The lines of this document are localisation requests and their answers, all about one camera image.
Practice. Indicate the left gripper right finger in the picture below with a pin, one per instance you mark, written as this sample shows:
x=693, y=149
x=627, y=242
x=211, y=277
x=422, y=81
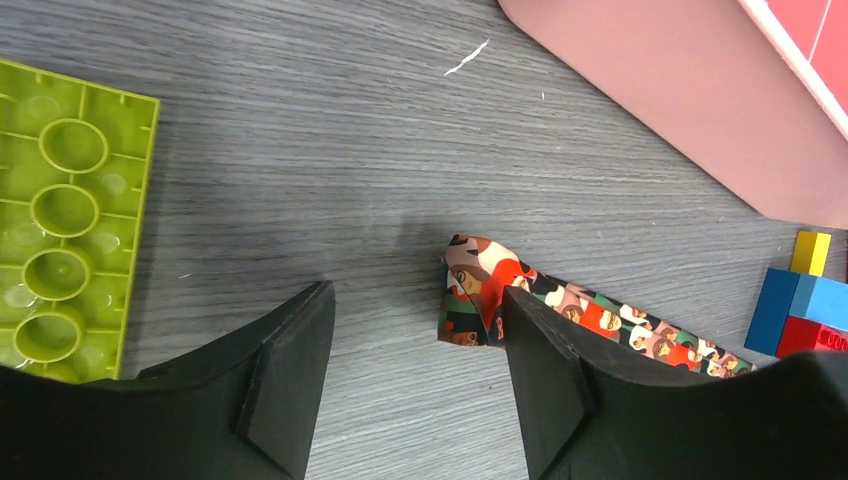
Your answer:
x=589, y=408

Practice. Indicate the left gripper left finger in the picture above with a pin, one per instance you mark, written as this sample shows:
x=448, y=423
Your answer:
x=243, y=406

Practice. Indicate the floral patterned necktie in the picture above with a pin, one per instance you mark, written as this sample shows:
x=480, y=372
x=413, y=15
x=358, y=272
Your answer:
x=478, y=271

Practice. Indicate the red toy brick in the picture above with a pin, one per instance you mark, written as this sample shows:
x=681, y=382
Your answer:
x=800, y=335

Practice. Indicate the blue toy brick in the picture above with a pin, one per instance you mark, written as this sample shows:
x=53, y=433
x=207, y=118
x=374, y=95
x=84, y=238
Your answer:
x=785, y=293

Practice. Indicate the yellow small block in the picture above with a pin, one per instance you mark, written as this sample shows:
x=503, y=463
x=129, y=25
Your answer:
x=810, y=253

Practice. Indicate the lime green building plate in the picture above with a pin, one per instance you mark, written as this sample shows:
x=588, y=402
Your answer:
x=76, y=159

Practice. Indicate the pink divided organizer tray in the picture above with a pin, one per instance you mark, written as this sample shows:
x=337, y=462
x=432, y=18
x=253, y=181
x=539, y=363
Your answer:
x=753, y=92

